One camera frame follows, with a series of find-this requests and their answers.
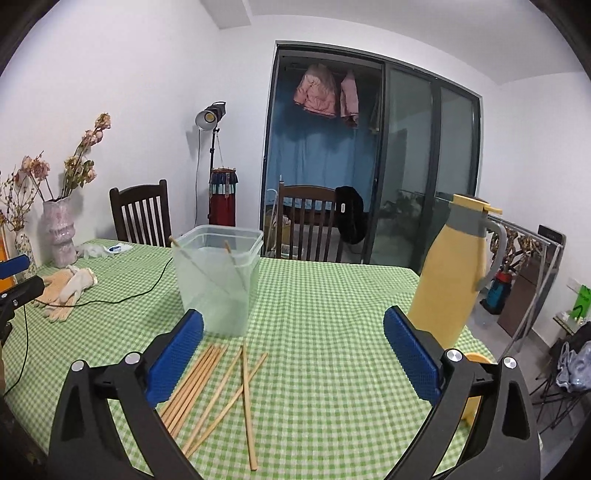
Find white knit glove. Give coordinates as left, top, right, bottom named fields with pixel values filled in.
left=62, top=265, right=99, bottom=306

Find large pink jacket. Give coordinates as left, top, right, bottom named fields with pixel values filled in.
left=294, top=64, right=339, bottom=116

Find red cylindrical bag with tassels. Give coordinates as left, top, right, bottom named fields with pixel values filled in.
left=208, top=166, right=238, bottom=228

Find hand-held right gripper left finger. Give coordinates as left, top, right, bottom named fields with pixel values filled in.
left=48, top=309, right=206, bottom=480

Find blue patterned white vase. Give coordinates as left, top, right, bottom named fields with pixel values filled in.
left=14, top=231, right=34, bottom=273

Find dried pink rose bunch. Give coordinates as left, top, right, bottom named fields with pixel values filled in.
left=0, top=152, right=51, bottom=234

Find clear plastic container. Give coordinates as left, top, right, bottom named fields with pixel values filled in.
left=172, top=224, right=265, bottom=337

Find pink white vase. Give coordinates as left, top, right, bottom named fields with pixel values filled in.
left=42, top=196, right=78, bottom=268

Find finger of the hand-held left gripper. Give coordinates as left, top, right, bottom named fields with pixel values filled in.
left=0, top=257, right=31, bottom=280
left=0, top=276, right=45, bottom=346

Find potted plant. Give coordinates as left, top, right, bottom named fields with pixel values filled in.
left=383, top=189, right=426, bottom=222

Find blue red bottle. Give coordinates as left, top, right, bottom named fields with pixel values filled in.
left=480, top=270, right=514, bottom=315

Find pile of wooden chopsticks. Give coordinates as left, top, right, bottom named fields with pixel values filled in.
left=159, top=344, right=269, bottom=472

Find beige work glove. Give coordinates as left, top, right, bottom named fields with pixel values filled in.
left=42, top=271, right=81, bottom=322

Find sliding glass door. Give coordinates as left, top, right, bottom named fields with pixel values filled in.
left=263, top=41, right=482, bottom=273

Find black jacket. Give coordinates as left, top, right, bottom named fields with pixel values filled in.
left=333, top=185, right=366, bottom=245

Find studio light on stand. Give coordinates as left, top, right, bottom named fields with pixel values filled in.
left=193, top=102, right=228, bottom=227

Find blue curtain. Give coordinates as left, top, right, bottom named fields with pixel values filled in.
left=268, top=131, right=382, bottom=222

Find black cable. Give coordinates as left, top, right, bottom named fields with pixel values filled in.
left=0, top=256, right=175, bottom=402

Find wooden chopstick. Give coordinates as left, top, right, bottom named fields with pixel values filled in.
left=223, top=240, right=245, bottom=287
left=169, top=235, right=218, bottom=296

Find green bag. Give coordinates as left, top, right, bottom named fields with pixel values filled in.
left=573, top=285, right=591, bottom=320

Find dark wooden panel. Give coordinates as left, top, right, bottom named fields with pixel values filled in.
left=498, top=225, right=567, bottom=331

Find small pink jacket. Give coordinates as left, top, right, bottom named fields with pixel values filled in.
left=339, top=69, right=360, bottom=127

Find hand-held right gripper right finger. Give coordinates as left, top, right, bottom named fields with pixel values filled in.
left=383, top=305, right=542, bottom=480

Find yellow thermos jug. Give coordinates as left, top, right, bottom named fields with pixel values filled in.
left=407, top=194, right=505, bottom=347

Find ornate metal folding rack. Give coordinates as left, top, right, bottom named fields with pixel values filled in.
left=436, top=194, right=568, bottom=354

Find green checked tablecloth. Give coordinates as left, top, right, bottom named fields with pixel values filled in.
left=0, top=237, right=499, bottom=480

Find grey blue bag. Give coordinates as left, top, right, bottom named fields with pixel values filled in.
left=556, top=342, right=591, bottom=391

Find dark wooden chair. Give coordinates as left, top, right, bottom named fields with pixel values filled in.
left=109, top=179, right=172, bottom=248
left=277, top=185, right=345, bottom=263

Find tall dried flower stems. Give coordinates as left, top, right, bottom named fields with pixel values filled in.
left=61, top=112, right=112, bottom=200

